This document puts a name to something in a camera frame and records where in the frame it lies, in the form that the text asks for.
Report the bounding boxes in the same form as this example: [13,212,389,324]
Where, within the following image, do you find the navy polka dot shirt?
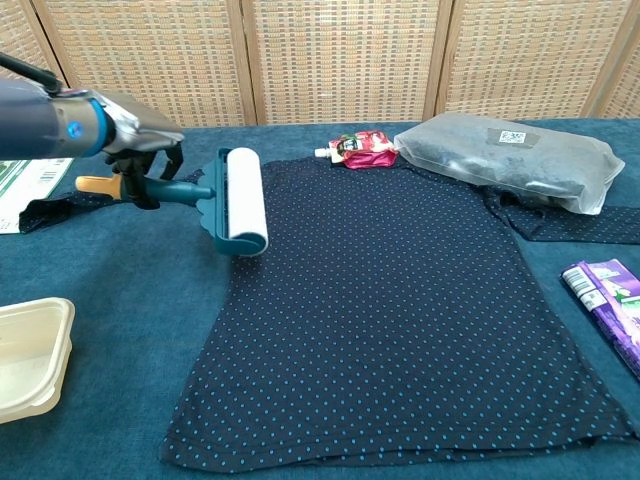
[18,157,640,469]

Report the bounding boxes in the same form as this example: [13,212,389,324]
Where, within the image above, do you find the clear bag of dark items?
[393,112,627,217]

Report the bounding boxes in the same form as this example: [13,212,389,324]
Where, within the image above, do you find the cream plastic food container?
[0,296,76,426]

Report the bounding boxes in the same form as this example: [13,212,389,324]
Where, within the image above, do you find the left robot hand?
[93,91,185,211]

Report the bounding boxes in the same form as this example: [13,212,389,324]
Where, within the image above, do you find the woven bamboo folding screen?
[0,0,640,145]

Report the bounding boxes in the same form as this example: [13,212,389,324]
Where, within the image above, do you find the red drink pouch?
[314,130,399,171]

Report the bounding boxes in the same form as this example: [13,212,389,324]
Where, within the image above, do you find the teal table cloth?
[0,117,640,480]

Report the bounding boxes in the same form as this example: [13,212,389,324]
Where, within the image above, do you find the purple printed package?
[560,258,640,378]

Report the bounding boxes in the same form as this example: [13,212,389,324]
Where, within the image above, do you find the green and white paper leaflet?
[0,156,76,235]

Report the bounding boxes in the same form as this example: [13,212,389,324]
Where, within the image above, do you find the teal lint roller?
[75,146,270,259]

